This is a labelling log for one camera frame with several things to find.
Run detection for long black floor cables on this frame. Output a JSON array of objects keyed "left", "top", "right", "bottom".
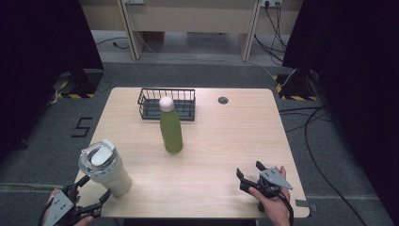
[{"left": 278, "top": 105, "right": 369, "bottom": 226}]

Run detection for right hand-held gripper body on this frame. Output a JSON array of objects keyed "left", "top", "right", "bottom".
[{"left": 239, "top": 166, "right": 295, "bottom": 199}]

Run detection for person's left hand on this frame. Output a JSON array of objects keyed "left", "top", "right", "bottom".
[{"left": 42, "top": 187, "right": 95, "bottom": 226}]

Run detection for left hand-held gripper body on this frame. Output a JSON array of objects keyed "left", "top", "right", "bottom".
[{"left": 42, "top": 184, "right": 103, "bottom": 226}]

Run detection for short black floor cable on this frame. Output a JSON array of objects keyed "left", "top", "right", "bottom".
[{"left": 95, "top": 37, "right": 130, "bottom": 51}]

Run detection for person's right hand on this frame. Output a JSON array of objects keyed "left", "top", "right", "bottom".
[{"left": 248, "top": 165, "right": 291, "bottom": 226}]

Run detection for right hand-held gripper cable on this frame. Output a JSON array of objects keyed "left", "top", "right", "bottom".
[{"left": 272, "top": 187, "right": 295, "bottom": 226}]

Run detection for black curtain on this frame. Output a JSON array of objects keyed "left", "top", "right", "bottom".
[
  {"left": 281, "top": 0, "right": 399, "bottom": 220},
  {"left": 0, "top": 0, "right": 105, "bottom": 161}
]

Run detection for green bottle with pink cap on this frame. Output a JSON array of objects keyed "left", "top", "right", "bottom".
[{"left": 158, "top": 96, "right": 184, "bottom": 154}]

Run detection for dark wire basket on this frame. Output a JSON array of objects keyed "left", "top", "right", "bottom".
[{"left": 136, "top": 88, "right": 197, "bottom": 122}]

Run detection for beige desk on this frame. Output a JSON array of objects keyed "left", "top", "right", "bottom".
[{"left": 78, "top": 0, "right": 304, "bottom": 62}]

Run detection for grey tape strip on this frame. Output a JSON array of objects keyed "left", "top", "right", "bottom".
[{"left": 295, "top": 199, "right": 318, "bottom": 212}]

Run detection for bundle of black plugged cables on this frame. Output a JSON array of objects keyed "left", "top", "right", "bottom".
[{"left": 253, "top": 2, "right": 288, "bottom": 66}]

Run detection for cream tumbler with clear lid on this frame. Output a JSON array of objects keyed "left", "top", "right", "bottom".
[{"left": 78, "top": 138, "right": 134, "bottom": 198}]

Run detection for stand base with hazard tape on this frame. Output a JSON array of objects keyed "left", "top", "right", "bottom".
[
  {"left": 272, "top": 69, "right": 318, "bottom": 102},
  {"left": 52, "top": 69, "right": 104, "bottom": 100}
]

